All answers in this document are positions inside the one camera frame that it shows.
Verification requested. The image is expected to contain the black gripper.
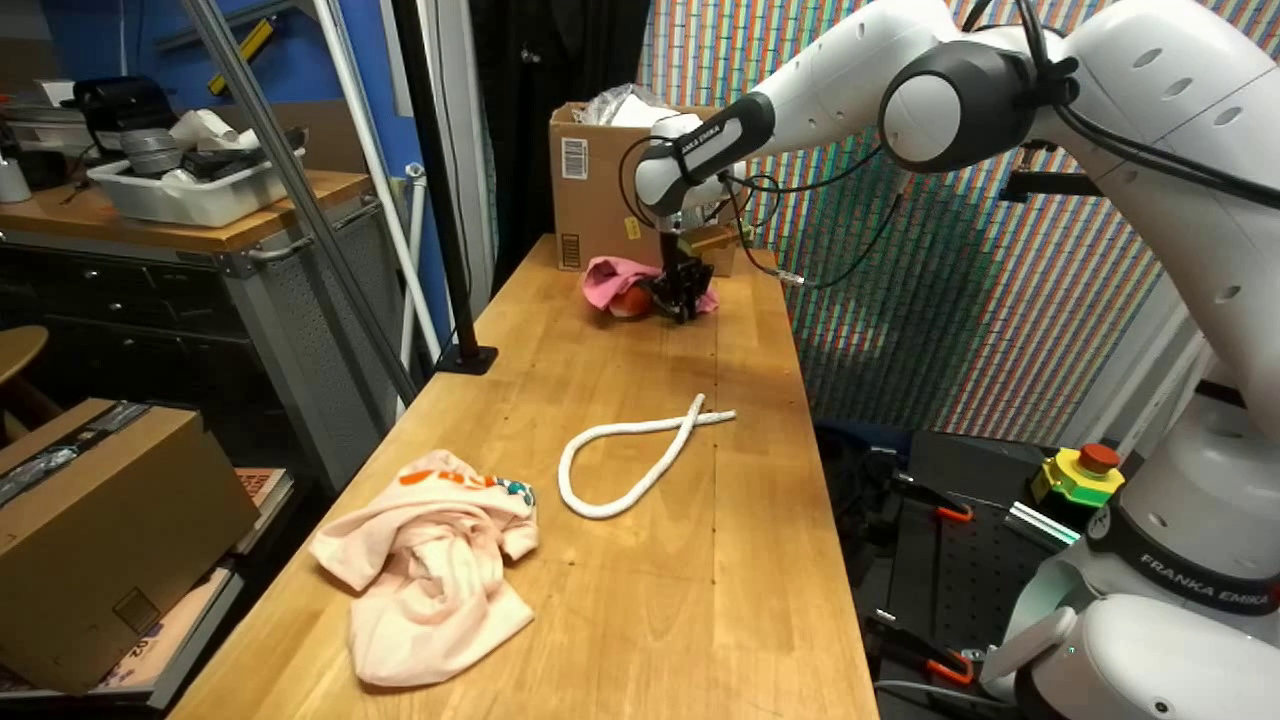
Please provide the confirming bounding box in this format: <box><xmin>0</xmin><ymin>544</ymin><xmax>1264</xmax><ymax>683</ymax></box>
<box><xmin>652</xmin><ymin>234</ymin><xmax>714</xmax><ymax>324</ymax></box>

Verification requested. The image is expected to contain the pink shirt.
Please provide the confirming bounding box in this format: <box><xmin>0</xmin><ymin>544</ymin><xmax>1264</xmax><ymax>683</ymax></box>
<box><xmin>580</xmin><ymin>255</ymin><xmax>666</xmax><ymax>322</ymax></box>

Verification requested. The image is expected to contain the peach shirt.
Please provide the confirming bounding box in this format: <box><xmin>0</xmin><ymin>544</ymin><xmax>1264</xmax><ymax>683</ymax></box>
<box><xmin>311</xmin><ymin>449</ymin><xmax>542</xmax><ymax>689</ymax></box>

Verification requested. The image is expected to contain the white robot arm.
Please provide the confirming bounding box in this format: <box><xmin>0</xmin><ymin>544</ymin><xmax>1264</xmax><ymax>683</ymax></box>
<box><xmin>627</xmin><ymin>0</ymin><xmax>1280</xmax><ymax>720</ymax></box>

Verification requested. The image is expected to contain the cardboard box on table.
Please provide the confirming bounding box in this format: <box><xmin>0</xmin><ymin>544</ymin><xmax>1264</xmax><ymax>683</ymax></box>
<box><xmin>548</xmin><ymin>95</ymin><xmax>699</xmax><ymax>267</ymax></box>

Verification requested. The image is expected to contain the black pole stand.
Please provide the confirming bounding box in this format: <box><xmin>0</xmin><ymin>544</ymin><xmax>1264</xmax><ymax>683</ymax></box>
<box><xmin>393</xmin><ymin>0</ymin><xmax>495</xmax><ymax>377</ymax></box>

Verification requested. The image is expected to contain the yellow emergency stop button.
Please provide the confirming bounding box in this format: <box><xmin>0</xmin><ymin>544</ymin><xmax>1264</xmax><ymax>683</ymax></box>
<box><xmin>1033</xmin><ymin>442</ymin><xmax>1123</xmax><ymax>507</ymax></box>

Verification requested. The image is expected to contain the white plastic bin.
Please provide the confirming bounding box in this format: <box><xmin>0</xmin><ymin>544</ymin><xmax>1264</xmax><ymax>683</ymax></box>
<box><xmin>89</xmin><ymin>152</ymin><xmax>284</xmax><ymax>230</ymax></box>

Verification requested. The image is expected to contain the side workbench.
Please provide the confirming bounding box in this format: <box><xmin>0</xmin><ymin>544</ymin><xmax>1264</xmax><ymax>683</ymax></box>
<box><xmin>0</xmin><ymin>168</ymin><xmax>400</xmax><ymax>493</ymax></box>

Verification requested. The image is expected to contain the large cardboard box left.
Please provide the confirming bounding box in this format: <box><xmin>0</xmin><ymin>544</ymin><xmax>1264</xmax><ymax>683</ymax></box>
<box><xmin>0</xmin><ymin>402</ymin><xmax>256</xmax><ymax>691</ymax></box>

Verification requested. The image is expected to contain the white rope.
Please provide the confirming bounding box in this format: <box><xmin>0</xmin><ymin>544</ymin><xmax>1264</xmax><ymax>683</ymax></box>
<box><xmin>553</xmin><ymin>388</ymin><xmax>742</xmax><ymax>523</ymax></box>

